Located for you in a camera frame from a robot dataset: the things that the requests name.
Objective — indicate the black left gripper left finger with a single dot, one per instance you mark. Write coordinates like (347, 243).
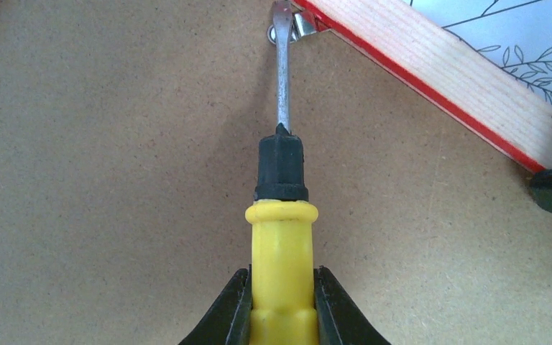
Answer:
(227, 321)

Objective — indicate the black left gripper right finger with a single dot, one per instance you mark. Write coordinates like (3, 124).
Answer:
(340, 321)

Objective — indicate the yellow handled screwdriver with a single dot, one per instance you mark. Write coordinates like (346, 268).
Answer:
(283, 308)

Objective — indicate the red picture frame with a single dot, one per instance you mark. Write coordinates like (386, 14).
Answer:
(128, 156)

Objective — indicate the metal frame retaining clip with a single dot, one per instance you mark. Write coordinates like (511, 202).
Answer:
(301, 24)

